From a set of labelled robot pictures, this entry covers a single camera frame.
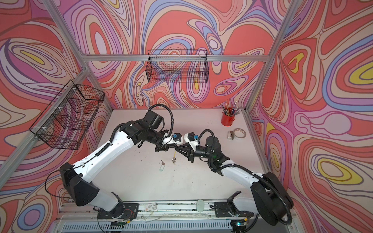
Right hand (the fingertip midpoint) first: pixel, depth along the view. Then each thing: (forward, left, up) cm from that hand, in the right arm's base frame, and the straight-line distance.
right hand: (178, 151), depth 74 cm
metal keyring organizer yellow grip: (-3, +3, -2) cm, 5 cm away
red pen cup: (+33, -34, -15) cm, 50 cm away
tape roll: (+19, -41, -19) cm, 50 cm away
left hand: (+2, 0, +4) cm, 5 cm away
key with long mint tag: (0, +11, -19) cm, 22 cm away
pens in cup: (+36, -36, -9) cm, 52 cm away
